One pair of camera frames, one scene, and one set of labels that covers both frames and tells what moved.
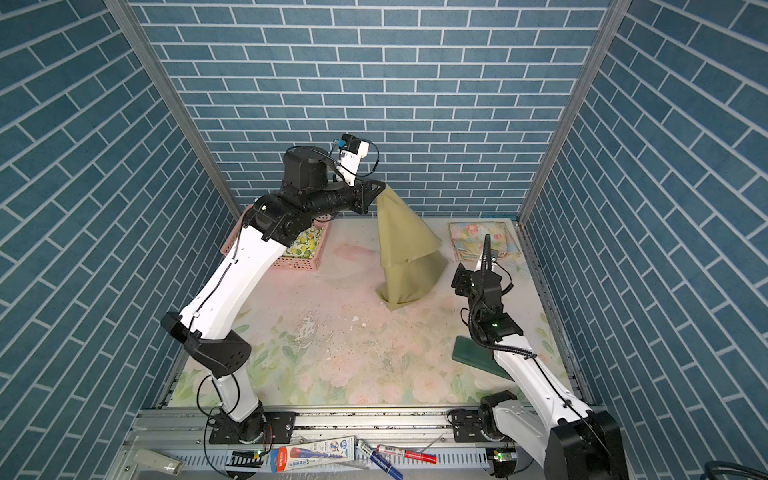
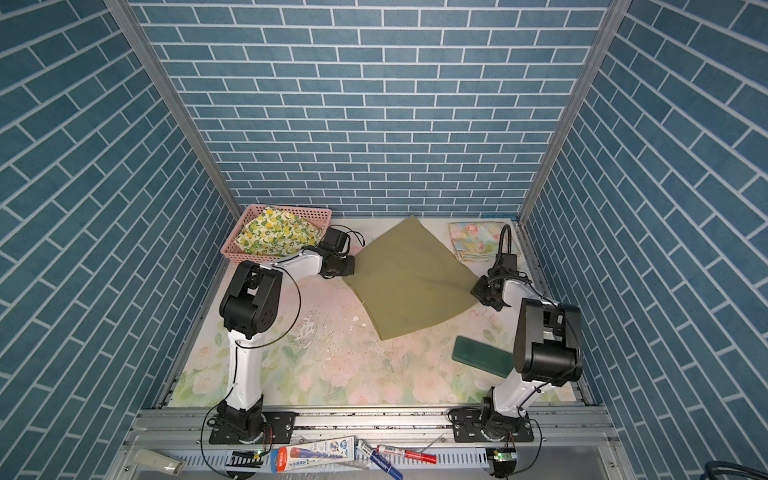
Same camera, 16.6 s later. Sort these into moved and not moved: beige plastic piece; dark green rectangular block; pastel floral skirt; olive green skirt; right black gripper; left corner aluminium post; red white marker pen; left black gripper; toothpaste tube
Moved: right black gripper; olive green skirt; left black gripper
Not moved: red white marker pen; dark green rectangular block; pastel floral skirt; left corner aluminium post; beige plastic piece; toothpaste tube
